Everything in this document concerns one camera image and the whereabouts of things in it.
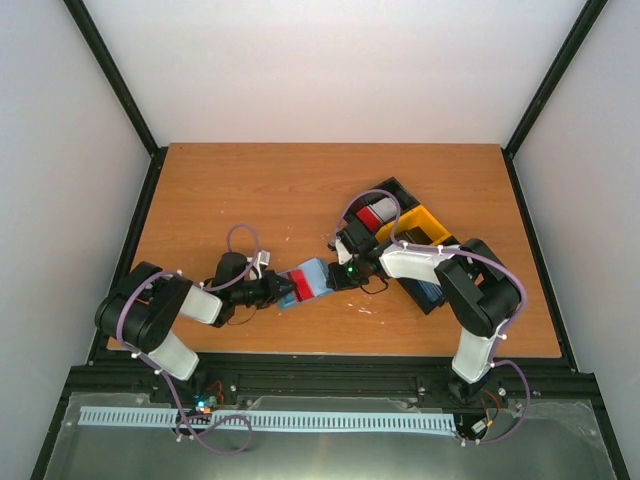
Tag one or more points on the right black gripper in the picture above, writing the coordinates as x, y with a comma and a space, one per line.
335, 281

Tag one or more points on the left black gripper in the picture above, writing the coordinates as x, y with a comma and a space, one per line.
272, 290

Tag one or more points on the blue card holder wallet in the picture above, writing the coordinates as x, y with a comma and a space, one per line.
311, 282

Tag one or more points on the red white credit card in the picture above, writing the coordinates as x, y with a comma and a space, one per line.
303, 291

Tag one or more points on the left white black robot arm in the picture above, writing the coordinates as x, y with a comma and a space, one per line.
141, 310

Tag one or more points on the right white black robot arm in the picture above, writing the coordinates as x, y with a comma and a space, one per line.
483, 294

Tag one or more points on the black bin with red cards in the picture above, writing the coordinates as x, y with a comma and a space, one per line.
391, 185

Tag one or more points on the white card stack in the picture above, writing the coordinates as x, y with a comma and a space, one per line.
385, 208

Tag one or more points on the black bin with blue cards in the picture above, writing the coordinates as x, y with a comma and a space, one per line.
415, 293

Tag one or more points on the yellow bin with dark cards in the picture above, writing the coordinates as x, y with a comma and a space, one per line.
427, 229

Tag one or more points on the blue card stack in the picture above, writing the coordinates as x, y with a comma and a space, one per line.
432, 292

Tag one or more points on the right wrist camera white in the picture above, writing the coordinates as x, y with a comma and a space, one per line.
341, 251

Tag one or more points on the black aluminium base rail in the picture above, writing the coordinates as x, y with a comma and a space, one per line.
427, 381

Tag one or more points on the light blue slotted cable duct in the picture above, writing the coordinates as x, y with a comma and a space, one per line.
274, 421

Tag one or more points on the left black frame post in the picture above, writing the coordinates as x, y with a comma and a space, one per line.
90, 32

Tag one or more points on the black frame post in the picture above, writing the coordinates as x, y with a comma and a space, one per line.
572, 43
90, 32

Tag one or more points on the right black frame post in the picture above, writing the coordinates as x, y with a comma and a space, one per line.
572, 43

